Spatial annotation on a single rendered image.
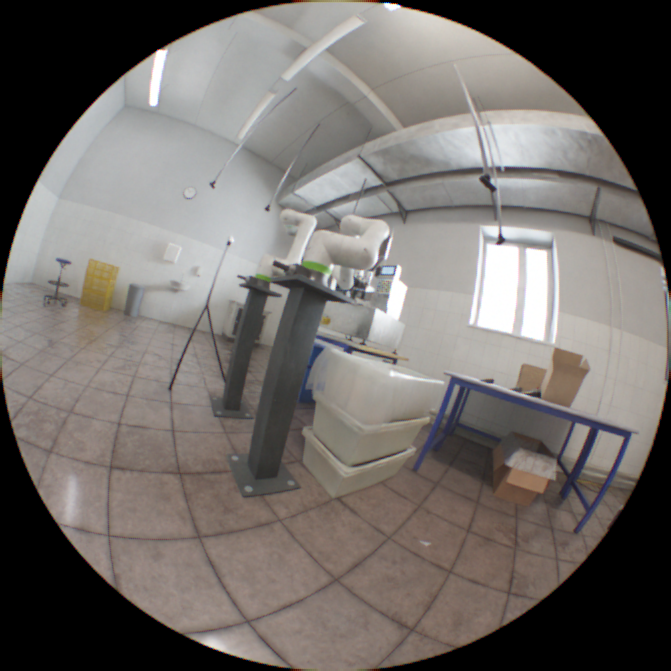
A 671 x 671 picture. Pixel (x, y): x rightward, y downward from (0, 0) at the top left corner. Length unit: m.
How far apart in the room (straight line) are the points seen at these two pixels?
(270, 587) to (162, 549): 0.35
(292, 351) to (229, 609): 0.93
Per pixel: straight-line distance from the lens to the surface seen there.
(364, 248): 0.80
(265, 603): 0.79
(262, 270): 1.46
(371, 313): 1.47
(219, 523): 0.90
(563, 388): 1.67
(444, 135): 3.14
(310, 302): 0.79
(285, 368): 0.79
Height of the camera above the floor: 0.77
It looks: level
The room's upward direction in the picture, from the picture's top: 17 degrees clockwise
